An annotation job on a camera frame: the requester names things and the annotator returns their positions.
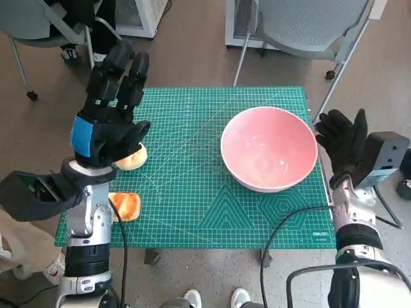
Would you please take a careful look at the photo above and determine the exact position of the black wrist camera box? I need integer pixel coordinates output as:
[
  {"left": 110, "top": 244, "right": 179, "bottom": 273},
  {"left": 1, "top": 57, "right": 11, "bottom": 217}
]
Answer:
[
  {"left": 351, "top": 130, "right": 411, "bottom": 190},
  {"left": 0, "top": 171, "right": 86, "bottom": 222}
]

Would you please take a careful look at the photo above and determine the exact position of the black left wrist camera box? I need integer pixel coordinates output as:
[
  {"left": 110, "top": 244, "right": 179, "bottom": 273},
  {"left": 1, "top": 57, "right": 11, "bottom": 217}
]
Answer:
[{"left": 0, "top": 171, "right": 86, "bottom": 222}]

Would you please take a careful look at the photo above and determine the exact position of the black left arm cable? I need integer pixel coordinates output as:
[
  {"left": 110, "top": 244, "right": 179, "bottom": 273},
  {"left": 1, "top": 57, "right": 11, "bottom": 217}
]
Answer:
[{"left": 109, "top": 195, "right": 129, "bottom": 308}]

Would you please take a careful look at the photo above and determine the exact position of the round toy bread bun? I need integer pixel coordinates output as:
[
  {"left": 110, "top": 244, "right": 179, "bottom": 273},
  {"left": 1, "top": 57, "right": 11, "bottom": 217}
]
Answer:
[{"left": 112, "top": 142, "right": 148, "bottom": 171}]

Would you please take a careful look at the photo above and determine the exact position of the person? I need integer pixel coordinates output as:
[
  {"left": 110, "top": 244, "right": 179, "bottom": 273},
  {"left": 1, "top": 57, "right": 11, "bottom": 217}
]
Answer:
[
  {"left": 0, "top": 205, "right": 67, "bottom": 286},
  {"left": 44, "top": 0, "right": 118, "bottom": 65}
]

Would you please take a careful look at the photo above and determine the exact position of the grey mesh office chair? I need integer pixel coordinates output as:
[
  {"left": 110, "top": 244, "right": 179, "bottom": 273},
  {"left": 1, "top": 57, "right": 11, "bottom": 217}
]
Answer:
[
  {"left": 0, "top": 0, "right": 125, "bottom": 102},
  {"left": 232, "top": 0, "right": 389, "bottom": 126}
]

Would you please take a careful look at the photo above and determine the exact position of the white shoe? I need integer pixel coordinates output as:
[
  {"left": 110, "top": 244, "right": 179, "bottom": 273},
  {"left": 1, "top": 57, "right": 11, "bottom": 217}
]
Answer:
[
  {"left": 183, "top": 288, "right": 202, "bottom": 308},
  {"left": 231, "top": 287, "right": 251, "bottom": 308}
]

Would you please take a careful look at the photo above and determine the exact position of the green cutting mat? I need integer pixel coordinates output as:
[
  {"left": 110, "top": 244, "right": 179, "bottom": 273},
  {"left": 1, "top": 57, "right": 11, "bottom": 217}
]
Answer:
[{"left": 54, "top": 85, "right": 337, "bottom": 250}]

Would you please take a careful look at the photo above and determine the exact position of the rectangular toy bread loaf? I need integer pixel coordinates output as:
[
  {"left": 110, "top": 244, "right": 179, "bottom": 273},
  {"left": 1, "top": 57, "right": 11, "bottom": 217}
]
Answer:
[{"left": 108, "top": 191, "right": 142, "bottom": 222}]

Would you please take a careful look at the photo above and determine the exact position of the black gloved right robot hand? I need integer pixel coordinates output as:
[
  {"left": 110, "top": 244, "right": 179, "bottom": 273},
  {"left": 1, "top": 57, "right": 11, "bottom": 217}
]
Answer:
[{"left": 314, "top": 108, "right": 369, "bottom": 177}]

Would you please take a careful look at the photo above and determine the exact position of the black left hand blue tape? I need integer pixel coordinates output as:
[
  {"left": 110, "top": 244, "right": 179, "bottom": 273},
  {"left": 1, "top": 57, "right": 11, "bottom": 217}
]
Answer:
[{"left": 69, "top": 40, "right": 152, "bottom": 169}]

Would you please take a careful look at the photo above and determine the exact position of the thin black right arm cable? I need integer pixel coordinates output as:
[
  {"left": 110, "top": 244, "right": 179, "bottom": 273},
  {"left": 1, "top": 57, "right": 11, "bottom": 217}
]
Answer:
[{"left": 259, "top": 205, "right": 337, "bottom": 308}]

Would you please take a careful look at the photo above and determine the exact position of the black camera cable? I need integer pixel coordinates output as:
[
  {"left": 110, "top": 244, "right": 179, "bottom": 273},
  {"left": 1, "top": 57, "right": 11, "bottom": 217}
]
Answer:
[{"left": 372, "top": 185, "right": 405, "bottom": 229}]

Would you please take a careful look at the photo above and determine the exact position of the pink bowl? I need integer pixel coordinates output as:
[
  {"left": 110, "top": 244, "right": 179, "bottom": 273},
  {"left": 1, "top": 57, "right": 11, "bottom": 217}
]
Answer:
[{"left": 220, "top": 107, "right": 319, "bottom": 193}]

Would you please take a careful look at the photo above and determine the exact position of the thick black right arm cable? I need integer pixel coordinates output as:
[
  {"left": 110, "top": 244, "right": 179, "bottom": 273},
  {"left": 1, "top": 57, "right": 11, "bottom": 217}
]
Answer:
[{"left": 284, "top": 259, "right": 411, "bottom": 308}]

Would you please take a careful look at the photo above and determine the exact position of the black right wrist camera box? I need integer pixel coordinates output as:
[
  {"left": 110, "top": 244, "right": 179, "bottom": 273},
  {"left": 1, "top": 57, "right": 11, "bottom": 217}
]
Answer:
[{"left": 351, "top": 130, "right": 411, "bottom": 190}]

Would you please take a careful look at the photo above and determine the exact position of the white perforated cabinet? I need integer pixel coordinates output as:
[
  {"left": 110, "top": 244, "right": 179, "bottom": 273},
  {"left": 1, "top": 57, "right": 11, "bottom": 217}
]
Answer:
[
  {"left": 114, "top": 0, "right": 170, "bottom": 39},
  {"left": 224, "top": 0, "right": 341, "bottom": 51}
]

